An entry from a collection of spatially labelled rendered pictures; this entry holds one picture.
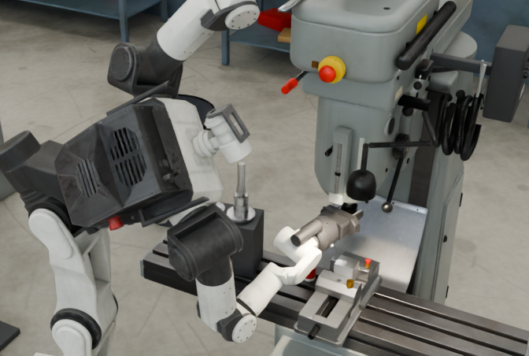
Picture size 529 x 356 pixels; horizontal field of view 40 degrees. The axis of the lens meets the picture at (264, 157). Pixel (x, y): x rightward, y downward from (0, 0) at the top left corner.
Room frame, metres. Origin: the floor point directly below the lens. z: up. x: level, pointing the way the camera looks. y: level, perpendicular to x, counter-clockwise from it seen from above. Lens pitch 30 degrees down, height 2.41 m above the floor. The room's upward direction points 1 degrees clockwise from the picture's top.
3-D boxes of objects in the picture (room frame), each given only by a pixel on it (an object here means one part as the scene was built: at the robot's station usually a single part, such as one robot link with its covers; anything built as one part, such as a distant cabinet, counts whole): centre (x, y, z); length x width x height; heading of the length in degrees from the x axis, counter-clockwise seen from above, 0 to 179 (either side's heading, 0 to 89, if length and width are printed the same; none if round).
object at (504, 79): (1.88, -0.67, 1.62); 0.20 x 0.09 x 0.21; 155
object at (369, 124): (1.76, -0.25, 1.47); 0.21 x 0.19 x 0.32; 65
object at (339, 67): (1.54, -0.15, 1.76); 0.06 x 0.02 x 0.06; 65
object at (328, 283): (1.70, -0.23, 1.01); 0.12 x 0.06 x 0.04; 63
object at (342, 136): (1.65, -0.20, 1.44); 0.04 x 0.04 x 0.21; 65
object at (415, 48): (1.72, -0.39, 1.79); 0.45 x 0.04 x 0.04; 155
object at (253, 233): (1.92, 0.12, 1.02); 0.22 x 0.12 x 0.20; 76
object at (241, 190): (1.91, 0.07, 1.24); 0.03 x 0.03 x 0.11
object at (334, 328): (1.72, -0.24, 0.97); 0.35 x 0.15 x 0.11; 153
